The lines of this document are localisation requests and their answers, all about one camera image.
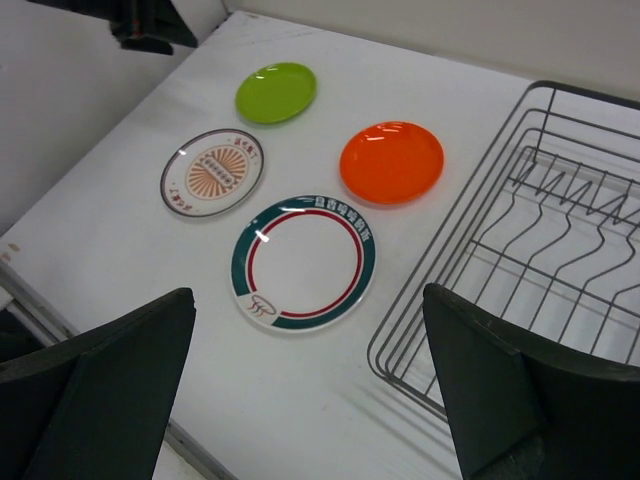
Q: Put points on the green plastic plate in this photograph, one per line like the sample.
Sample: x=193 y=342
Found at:
x=276 y=93

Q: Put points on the grey wire dish rack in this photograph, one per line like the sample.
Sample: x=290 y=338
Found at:
x=544 y=234

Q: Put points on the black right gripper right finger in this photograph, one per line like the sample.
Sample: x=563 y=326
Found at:
x=520 y=406

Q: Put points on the white plate orange sunburst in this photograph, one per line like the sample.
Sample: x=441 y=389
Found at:
x=212 y=173

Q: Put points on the orange plastic plate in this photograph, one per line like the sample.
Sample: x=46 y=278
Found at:
x=391 y=163

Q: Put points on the white plate teal rim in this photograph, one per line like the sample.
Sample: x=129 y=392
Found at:
x=303 y=264

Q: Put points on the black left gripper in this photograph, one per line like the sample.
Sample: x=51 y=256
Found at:
x=150 y=26

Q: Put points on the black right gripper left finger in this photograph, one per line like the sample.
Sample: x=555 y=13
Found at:
x=96 y=406

